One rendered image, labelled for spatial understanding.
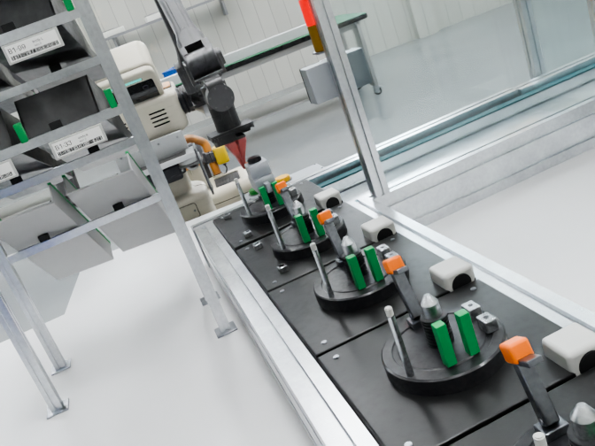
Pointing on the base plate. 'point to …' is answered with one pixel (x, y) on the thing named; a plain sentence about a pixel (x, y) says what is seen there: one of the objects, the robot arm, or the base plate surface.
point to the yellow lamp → (315, 38)
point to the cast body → (259, 173)
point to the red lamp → (306, 12)
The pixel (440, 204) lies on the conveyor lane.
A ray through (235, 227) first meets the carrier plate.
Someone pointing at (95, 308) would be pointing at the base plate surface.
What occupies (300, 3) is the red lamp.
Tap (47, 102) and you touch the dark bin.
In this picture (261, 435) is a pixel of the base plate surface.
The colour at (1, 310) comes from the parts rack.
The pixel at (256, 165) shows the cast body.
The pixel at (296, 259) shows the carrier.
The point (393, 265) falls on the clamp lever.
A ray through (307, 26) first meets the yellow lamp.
